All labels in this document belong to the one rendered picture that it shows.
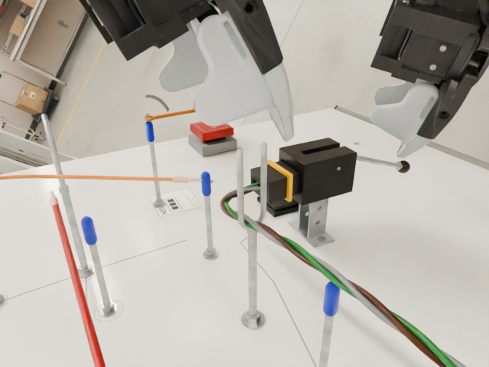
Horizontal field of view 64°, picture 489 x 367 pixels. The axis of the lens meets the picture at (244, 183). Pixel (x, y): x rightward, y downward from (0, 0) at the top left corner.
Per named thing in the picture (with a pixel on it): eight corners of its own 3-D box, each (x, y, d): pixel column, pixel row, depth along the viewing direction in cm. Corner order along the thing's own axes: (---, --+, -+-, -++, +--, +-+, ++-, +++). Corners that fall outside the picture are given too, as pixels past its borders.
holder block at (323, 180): (352, 191, 36) (358, 152, 34) (301, 206, 34) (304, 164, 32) (325, 173, 40) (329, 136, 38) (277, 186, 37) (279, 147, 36)
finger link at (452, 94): (415, 115, 38) (463, 28, 31) (434, 121, 37) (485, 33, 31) (412, 143, 34) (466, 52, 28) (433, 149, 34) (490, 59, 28)
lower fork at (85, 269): (73, 268, 35) (29, 115, 28) (94, 261, 36) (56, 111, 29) (76, 282, 33) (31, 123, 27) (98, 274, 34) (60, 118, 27)
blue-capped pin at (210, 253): (221, 257, 36) (217, 173, 32) (206, 261, 35) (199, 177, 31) (215, 247, 37) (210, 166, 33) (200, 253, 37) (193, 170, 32)
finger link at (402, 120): (356, 140, 42) (391, 62, 35) (411, 159, 41) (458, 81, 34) (351, 158, 39) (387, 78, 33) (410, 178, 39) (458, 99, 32)
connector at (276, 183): (312, 189, 35) (313, 169, 34) (266, 204, 33) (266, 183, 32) (292, 176, 37) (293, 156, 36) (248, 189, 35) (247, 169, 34)
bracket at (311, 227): (335, 241, 38) (340, 196, 35) (313, 248, 37) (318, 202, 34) (308, 218, 41) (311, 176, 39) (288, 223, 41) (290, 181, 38)
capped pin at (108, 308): (101, 303, 31) (78, 211, 27) (120, 302, 31) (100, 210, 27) (96, 317, 30) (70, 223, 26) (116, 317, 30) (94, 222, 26)
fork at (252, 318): (258, 306, 30) (260, 137, 24) (270, 323, 29) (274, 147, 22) (236, 315, 30) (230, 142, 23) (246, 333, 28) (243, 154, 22)
